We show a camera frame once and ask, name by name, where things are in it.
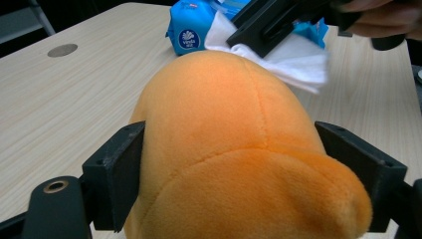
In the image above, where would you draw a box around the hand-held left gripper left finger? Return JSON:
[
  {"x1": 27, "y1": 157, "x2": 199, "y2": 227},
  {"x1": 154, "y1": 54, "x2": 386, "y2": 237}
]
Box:
[{"x1": 82, "y1": 120, "x2": 146, "y2": 233}]

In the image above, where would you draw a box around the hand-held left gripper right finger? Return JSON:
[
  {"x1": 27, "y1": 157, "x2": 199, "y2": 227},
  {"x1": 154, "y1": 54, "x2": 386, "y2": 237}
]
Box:
[{"x1": 314, "y1": 120, "x2": 408, "y2": 233}]

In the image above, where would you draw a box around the white wet wipe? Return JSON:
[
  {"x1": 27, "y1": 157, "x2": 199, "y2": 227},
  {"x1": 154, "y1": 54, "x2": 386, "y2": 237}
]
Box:
[{"x1": 204, "y1": 11, "x2": 330, "y2": 95}]

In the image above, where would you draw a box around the blue wet wipe pack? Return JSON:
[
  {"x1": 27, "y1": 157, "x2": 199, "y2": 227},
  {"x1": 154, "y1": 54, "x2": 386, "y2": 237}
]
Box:
[{"x1": 165, "y1": 0, "x2": 329, "y2": 57}]

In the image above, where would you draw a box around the orange plush toy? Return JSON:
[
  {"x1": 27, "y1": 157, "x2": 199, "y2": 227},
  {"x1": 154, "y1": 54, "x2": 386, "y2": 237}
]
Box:
[{"x1": 122, "y1": 49, "x2": 373, "y2": 239}]

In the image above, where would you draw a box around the grey table grommet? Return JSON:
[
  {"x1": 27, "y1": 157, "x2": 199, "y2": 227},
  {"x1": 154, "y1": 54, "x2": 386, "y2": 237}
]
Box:
[{"x1": 47, "y1": 43, "x2": 79, "y2": 58}]

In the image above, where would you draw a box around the white metal stand frame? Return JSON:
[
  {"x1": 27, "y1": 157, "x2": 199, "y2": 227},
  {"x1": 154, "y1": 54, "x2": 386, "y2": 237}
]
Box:
[{"x1": 0, "y1": 0, "x2": 57, "y2": 45}]

